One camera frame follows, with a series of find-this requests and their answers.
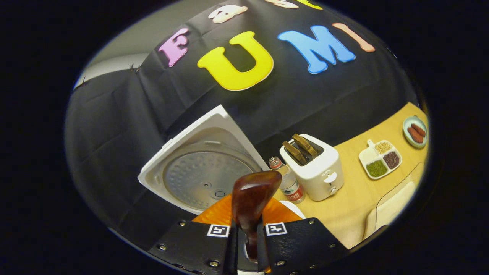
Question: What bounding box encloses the white rice cooker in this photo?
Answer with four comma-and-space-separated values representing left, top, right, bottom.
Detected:
138, 105, 306, 275

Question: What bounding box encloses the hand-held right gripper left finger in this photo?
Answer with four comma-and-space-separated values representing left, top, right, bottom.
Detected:
147, 194, 239, 275

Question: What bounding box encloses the clear water bottle red label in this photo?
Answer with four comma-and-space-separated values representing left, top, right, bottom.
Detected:
268, 156, 305, 204

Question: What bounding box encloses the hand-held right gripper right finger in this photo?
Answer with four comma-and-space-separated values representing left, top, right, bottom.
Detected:
256, 197, 350, 275

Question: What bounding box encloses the white toaster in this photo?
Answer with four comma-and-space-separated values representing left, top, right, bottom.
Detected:
279, 134, 344, 202

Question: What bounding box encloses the clear plastic box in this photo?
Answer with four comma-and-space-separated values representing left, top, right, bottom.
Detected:
362, 162, 425, 240

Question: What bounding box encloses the white divided grain dish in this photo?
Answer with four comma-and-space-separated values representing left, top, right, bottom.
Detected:
358, 139, 403, 180

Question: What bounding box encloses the light green plate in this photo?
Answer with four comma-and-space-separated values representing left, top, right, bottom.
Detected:
403, 116, 428, 149

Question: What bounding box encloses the dark wooden spoon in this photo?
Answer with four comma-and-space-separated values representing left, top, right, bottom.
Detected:
231, 171, 282, 262

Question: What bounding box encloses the brown toast slice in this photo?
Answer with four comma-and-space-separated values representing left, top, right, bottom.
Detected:
282, 140, 307, 165
292, 134, 318, 159

